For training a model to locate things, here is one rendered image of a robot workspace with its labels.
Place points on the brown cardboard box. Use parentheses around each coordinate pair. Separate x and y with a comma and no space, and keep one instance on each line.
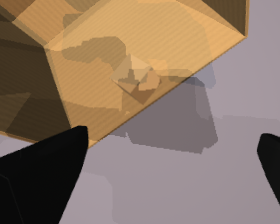
(56,57)

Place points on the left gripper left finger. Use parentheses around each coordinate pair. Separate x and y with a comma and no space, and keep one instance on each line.
(36,182)

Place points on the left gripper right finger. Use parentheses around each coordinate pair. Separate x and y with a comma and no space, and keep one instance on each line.
(268,151)

